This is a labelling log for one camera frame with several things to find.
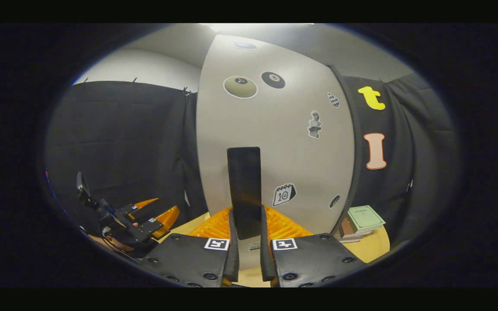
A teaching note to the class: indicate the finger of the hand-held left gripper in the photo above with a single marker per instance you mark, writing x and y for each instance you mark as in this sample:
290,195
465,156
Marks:
150,225
128,209

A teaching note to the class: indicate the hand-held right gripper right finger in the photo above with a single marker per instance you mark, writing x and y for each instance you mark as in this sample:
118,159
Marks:
266,259

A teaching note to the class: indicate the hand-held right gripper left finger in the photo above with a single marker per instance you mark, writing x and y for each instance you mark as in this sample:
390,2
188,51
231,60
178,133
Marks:
233,259

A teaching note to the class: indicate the grey cabinet door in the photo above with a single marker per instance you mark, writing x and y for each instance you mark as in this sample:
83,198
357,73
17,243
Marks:
283,142

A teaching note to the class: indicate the black backdrop cloth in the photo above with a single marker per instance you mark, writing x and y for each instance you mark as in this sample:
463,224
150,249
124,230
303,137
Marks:
115,129

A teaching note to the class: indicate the grey book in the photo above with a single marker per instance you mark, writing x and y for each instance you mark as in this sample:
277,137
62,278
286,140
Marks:
348,239

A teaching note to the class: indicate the brown book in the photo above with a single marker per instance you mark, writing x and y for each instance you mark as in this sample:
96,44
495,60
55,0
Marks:
346,226

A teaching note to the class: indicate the green notebook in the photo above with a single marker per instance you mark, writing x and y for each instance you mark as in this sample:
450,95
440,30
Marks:
365,217

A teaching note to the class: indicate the large ceiling light panel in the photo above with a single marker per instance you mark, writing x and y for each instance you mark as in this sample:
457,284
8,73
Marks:
253,27

